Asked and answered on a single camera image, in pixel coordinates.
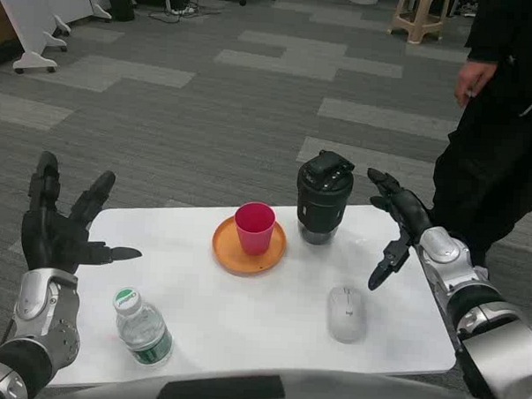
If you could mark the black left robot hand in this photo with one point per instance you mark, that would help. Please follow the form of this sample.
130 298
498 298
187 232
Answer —
48 238

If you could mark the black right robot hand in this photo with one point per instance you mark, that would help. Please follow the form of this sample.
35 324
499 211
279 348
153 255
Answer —
409 210

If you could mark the clear water bottle green label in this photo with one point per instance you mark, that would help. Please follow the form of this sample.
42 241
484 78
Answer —
143 331

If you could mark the black travel mug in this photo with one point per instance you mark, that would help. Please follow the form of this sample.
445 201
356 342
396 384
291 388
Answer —
321 202

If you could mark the person in black clothes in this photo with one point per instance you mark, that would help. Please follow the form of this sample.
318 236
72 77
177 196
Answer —
498 148

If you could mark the white computer mouse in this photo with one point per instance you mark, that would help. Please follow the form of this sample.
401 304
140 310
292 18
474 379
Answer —
347 315

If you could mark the pink plastic cup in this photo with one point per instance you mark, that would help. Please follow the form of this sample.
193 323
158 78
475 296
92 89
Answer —
255 234

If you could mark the orange round plate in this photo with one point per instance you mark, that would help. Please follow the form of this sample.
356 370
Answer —
228 253

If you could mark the beige plastic stool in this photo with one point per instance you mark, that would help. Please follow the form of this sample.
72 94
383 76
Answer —
417 25

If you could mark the silver robot chest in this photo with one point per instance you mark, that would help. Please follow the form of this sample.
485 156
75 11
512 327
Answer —
372 396

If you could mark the black trash bin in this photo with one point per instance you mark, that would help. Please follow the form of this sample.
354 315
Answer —
120 3

